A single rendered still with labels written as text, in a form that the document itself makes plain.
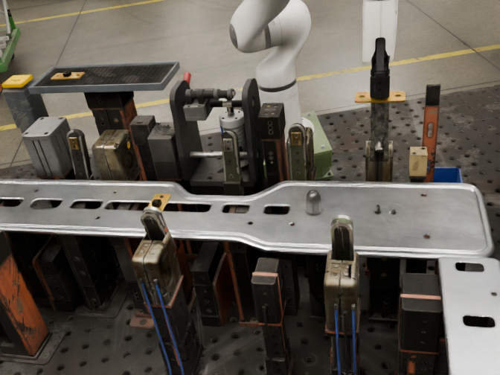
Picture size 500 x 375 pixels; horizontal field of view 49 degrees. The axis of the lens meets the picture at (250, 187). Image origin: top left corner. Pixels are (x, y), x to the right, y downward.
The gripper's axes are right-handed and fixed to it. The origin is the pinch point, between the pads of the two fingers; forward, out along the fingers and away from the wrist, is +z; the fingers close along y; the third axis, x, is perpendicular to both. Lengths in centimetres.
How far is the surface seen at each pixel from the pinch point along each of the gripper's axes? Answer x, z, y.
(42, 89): -84, 12, -27
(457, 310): 12.5, 27.5, 24.7
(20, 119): -96, 22, -30
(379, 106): -0.1, 12.3, -15.2
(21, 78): -94, 12, -34
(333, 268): -6.9, 23.1, 21.2
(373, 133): -1.1, 17.5, -13.5
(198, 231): -35.0, 27.7, 7.9
